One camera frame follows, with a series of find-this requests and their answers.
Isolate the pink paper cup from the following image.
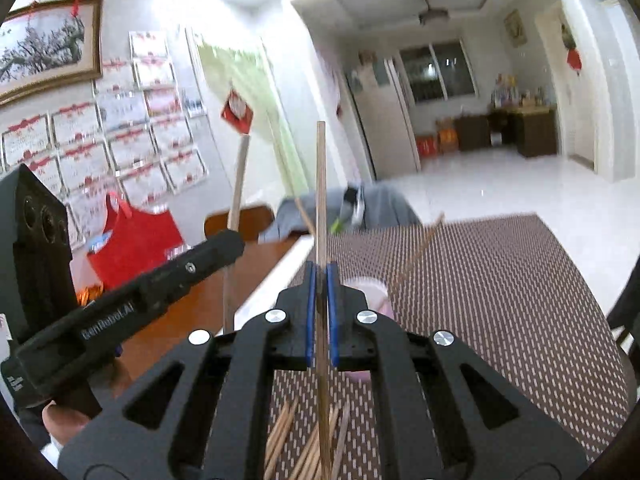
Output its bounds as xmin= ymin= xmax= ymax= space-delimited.
xmin=343 ymin=276 xmax=395 ymax=384

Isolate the chopstick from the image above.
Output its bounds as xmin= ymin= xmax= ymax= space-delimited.
xmin=387 ymin=211 xmax=445 ymax=296
xmin=222 ymin=134 xmax=250 ymax=334
xmin=262 ymin=398 xmax=298 ymax=480
xmin=316 ymin=122 xmax=331 ymax=479
xmin=288 ymin=404 xmax=343 ymax=480
xmin=330 ymin=400 xmax=352 ymax=480

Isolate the person's left hand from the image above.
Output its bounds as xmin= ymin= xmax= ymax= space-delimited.
xmin=42 ymin=359 xmax=132 ymax=446

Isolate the red gift bag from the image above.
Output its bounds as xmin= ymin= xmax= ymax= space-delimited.
xmin=87 ymin=191 xmax=186 ymax=290

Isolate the loose chopstick on mat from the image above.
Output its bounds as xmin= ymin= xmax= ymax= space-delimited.
xmin=288 ymin=404 xmax=343 ymax=480
xmin=330 ymin=400 xmax=352 ymax=480
xmin=262 ymin=398 xmax=298 ymax=480

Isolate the chopstick leaning in cup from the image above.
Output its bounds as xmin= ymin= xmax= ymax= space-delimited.
xmin=387 ymin=211 xmax=445 ymax=296

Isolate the brown wooden chair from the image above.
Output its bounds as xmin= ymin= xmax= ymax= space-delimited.
xmin=204 ymin=204 xmax=274 ymax=242

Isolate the brown dotted placemat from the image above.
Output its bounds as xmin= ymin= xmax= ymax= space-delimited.
xmin=214 ymin=212 xmax=633 ymax=480

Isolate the white refrigerator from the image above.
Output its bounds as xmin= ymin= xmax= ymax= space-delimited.
xmin=346 ymin=58 xmax=421 ymax=180

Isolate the red cardboard box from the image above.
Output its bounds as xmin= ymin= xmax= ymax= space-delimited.
xmin=416 ymin=134 xmax=439 ymax=159

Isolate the orange cardboard box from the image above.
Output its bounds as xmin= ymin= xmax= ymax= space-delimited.
xmin=436 ymin=118 xmax=459 ymax=154

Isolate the green curtain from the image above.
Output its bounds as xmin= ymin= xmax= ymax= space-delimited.
xmin=193 ymin=36 xmax=309 ymax=198

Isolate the framed blossom painting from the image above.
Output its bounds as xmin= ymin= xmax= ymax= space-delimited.
xmin=1 ymin=0 xmax=103 ymax=106

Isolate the dark wooden desk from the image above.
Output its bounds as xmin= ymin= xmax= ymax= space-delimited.
xmin=454 ymin=106 xmax=559 ymax=158

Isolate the window with bars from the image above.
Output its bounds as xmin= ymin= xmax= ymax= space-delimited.
xmin=399 ymin=40 xmax=476 ymax=104

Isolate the ceiling fan lamp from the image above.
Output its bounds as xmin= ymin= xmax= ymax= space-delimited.
xmin=419 ymin=0 xmax=449 ymax=26

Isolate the red door hanging ornament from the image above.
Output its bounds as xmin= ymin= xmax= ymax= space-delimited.
xmin=566 ymin=48 xmax=582 ymax=75

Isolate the red diamond wall decoration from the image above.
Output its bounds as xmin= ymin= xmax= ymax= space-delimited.
xmin=220 ymin=89 xmax=254 ymax=134

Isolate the small framed wall picture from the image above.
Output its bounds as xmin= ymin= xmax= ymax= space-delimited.
xmin=503 ymin=9 xmax=527 ymax=49

